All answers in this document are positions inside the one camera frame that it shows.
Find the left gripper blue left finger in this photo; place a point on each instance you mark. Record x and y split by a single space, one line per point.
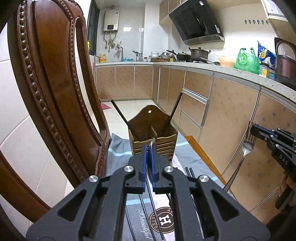
143 158

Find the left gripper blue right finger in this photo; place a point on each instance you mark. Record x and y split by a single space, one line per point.
154 160

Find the steel fork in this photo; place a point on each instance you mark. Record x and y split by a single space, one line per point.
247 147

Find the beige kitchen cabinets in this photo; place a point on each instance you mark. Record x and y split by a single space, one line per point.
214 111

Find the person's right hand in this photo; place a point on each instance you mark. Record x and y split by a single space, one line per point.
283 224

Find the wooden utensil holder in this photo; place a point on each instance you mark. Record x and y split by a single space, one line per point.
151 123

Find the pink floor mat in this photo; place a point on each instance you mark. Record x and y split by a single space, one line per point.
105 106

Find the dark rice cooker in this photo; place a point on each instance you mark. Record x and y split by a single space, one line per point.
285 63

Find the blue snack bag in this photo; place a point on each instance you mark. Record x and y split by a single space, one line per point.
265 56

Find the green plastic bag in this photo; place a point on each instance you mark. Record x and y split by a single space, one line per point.
247 62

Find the chrome sink faucet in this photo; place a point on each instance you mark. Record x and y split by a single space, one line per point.
119 52

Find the white bowl on counter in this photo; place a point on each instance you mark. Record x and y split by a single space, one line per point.
154 54

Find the black frying pan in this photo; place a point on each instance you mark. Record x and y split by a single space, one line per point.
181 57

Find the yellow box on counter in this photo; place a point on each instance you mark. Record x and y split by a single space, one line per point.
102 58

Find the dark cooking pot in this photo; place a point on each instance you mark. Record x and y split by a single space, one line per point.
199 54

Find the yellow bottle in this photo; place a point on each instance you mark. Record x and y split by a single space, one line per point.
88 46

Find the white gas water heater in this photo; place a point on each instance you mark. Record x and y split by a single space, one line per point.
111 20

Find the black range hood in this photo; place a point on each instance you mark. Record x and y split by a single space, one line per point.
196 23

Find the carved brown wooden chair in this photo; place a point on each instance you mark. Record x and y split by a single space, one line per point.
50 60

